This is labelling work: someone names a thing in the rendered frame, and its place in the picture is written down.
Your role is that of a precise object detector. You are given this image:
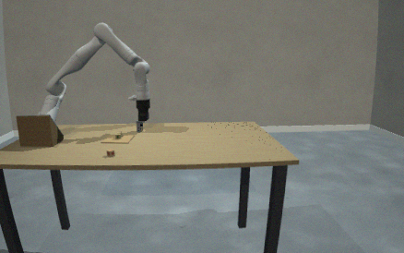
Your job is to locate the tan square mat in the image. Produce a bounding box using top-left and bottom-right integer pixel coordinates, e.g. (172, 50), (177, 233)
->
(101, 135), (135, 143)

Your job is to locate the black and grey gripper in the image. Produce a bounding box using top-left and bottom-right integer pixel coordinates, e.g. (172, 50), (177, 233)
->
(128, 90), (150, 132)

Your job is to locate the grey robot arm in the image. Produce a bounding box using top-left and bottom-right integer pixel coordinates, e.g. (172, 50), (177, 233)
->
(38, 23), (150, 122)

